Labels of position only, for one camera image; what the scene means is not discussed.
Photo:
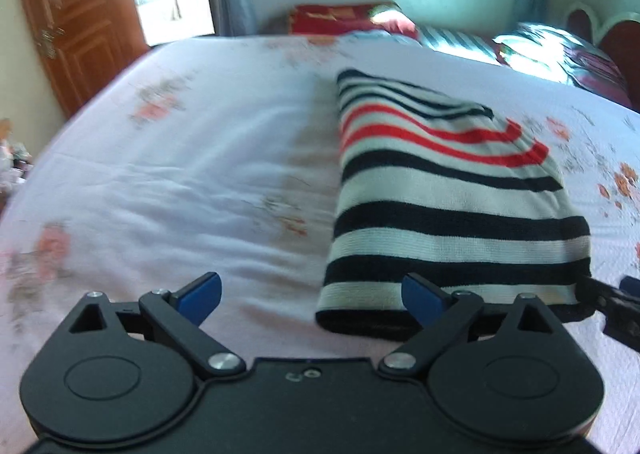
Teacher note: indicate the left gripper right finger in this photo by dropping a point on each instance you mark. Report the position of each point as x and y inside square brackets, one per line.
[444, 319]

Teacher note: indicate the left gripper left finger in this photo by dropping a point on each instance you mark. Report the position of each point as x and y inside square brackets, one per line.
[176, 318]

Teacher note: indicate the striped knit child sweater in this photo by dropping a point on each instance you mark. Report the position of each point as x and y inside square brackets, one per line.
[449, 190]

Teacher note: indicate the floral white bed sheet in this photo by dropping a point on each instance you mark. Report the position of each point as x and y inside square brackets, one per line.
[222, 155]

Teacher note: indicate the red scalloped headboard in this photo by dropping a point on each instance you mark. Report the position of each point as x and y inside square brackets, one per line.
[617, 37]

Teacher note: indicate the striped blue white mattress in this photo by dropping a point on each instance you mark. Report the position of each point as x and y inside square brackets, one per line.
[460, 44]

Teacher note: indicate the brown wooden door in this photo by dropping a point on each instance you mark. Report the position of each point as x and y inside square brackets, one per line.
[84, 44]

